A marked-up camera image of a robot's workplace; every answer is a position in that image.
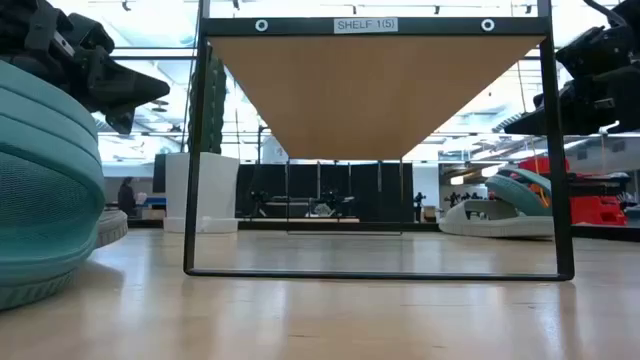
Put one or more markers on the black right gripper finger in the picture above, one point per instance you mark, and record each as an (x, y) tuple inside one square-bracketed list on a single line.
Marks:
[(585, 112)]

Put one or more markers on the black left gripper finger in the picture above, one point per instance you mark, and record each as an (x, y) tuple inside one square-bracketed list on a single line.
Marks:
[(125, 90), (122, 120)]

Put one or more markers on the grey rubber slide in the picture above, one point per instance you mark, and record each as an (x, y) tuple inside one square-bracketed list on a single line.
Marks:
[(480, 225), (112, 227)]

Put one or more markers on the teal rubber slide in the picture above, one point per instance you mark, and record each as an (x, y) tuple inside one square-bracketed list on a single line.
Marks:
[(45, 200), (515, 195)]

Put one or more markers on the white shelf label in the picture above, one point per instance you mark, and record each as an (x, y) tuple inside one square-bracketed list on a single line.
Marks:
[(365, 25)]

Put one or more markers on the person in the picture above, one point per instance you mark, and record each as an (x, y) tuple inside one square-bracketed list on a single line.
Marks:
[(126, 197)]

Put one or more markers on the green cactus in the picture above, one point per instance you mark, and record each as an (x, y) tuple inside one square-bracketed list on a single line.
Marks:
[(212, 110)]

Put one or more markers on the white hexagonal planter pot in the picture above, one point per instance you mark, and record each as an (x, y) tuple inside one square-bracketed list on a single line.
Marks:
[(215, 190)]

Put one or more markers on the black partition panels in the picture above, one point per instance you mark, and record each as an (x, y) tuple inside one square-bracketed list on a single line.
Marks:
[(300, 175)]

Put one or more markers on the background robot workstation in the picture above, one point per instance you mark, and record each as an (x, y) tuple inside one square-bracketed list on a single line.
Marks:
[(325, 200)]

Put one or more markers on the black aluminium table frame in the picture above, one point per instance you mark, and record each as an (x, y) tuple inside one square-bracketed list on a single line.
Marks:
[(300, 226)]

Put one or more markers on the wooden shelf with black frame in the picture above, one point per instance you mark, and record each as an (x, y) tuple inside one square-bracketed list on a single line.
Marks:
[(365, 100)]

